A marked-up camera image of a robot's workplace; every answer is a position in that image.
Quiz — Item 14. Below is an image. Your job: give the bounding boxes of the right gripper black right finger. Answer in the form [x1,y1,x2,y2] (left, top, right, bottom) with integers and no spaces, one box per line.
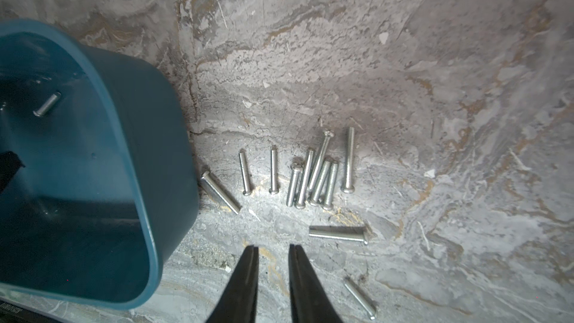
[288,245,342,323]

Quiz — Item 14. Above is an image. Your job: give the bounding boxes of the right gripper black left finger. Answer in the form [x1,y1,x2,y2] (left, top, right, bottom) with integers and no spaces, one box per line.
[206,245,259,323]

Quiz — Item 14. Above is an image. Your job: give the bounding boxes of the teal plastic storage tray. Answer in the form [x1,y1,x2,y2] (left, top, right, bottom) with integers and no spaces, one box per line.
[1,19,199,310]

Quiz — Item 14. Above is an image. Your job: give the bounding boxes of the removed screws on table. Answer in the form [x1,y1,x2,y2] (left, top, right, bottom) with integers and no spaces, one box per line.
[199,126,378,322]

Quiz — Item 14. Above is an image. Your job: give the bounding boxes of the pile of silver screws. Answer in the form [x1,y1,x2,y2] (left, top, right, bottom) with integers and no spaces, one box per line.
[33,91,61,118]

